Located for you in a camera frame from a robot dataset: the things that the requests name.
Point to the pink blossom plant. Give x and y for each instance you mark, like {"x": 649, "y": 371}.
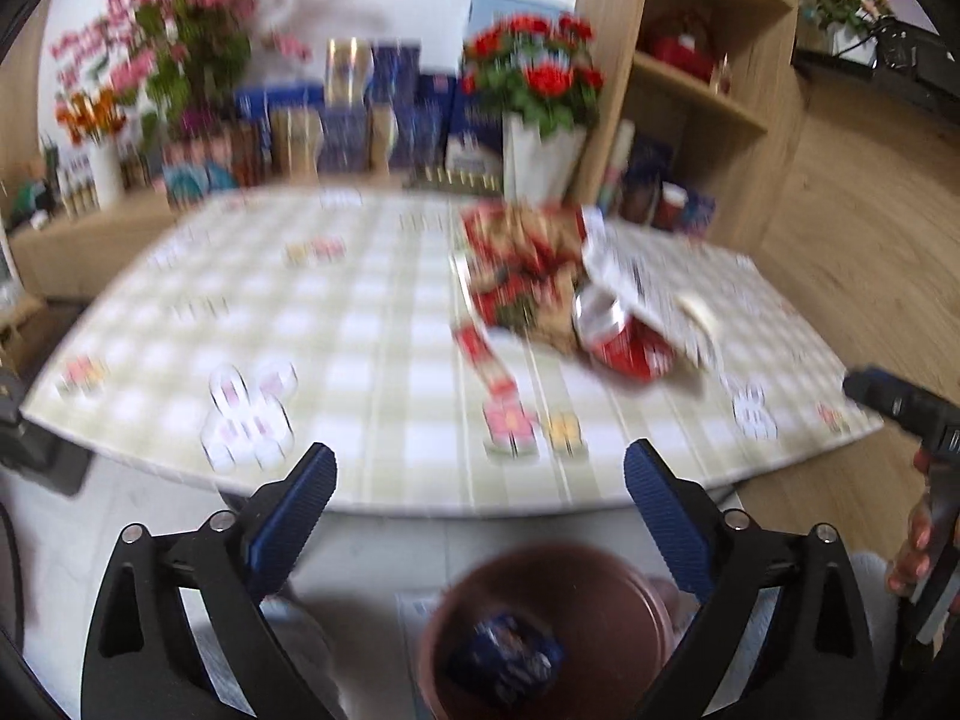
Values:
{"x": 195, "y": 22}

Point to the row of small bottles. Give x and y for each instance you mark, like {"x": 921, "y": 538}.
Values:
{"x": 79, "y": 191}

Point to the pink potted flowers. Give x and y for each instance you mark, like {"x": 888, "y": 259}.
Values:
{"x": 844, "y": 4}

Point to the dark object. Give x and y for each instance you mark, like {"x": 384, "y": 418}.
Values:
{"x": 34, "y": 435}

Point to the cream plastic piece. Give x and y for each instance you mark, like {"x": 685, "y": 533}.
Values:
{"x": 696, "y": 311}

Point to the blue printed box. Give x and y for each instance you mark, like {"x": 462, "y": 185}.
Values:
{"x": 697, "y": 214}

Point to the dark blue snack wrapper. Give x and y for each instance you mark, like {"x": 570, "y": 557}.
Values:
{"x": 506, "y": 652}

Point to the stack of pastel paper cups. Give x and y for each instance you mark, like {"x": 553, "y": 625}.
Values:
{"x": 616, "y": 165}

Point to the white flower vase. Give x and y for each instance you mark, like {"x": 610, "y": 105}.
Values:
{"x": 105, "y": 172}

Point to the red rose plant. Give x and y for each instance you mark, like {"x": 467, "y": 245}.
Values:
{"x": 536, "y": 75}

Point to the black appliance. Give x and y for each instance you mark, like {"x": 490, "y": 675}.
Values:
{"x": 900, "y": 64}

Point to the white printed paper leaflet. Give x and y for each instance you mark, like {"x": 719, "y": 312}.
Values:
{"x": 645, "y": 262}

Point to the orange artificial flowers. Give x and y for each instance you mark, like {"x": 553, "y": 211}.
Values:
{"x": 90, "y": 112}

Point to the red stick packet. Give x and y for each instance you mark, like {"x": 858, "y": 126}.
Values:
{"x": 484, "y": 360}

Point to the teal round tins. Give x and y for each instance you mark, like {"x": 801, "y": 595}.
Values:
{"x": 195, "y": 180}

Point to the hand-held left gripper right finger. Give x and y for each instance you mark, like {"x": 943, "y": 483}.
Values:
{"x": 667, "y": 517}

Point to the red container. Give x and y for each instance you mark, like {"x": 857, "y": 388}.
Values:
{"x": 679, "y": 49}

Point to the person's right hand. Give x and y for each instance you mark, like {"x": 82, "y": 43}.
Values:
{"x": 915, "y": 540}

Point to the red paper cup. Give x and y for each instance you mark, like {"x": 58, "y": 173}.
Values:
{"x": 670, "y": 206}

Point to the low wooden cabinet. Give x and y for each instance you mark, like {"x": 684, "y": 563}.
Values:
{"x": 90, "y": 240}

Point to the brown round trash bin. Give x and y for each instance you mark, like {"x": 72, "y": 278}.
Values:
{"x": 607, "y": 615}

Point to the red round tin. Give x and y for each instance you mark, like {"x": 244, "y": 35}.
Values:
{"x": 626, "y": 349}

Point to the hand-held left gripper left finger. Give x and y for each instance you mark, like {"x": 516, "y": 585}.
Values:
{"x": 296, "y": 517}

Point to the stack of blue gift boxes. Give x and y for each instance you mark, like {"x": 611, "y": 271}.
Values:
{"x": 352, "y": 120}

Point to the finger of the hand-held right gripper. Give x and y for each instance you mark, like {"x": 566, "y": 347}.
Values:
{"x": 885, "y": 394}

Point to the green checked rabbit tablecloth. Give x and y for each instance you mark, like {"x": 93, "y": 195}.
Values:
{"x": 360, "y": 337}

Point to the red patterned snack bag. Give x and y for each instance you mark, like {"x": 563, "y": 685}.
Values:
{"x": 525, "y": 262}

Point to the white square flower pot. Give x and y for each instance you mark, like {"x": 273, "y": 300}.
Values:
{"x": 541, "y": 161}

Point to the wooden shelf unit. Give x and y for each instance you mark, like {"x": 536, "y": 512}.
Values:
{"x": 705, "y": 120}

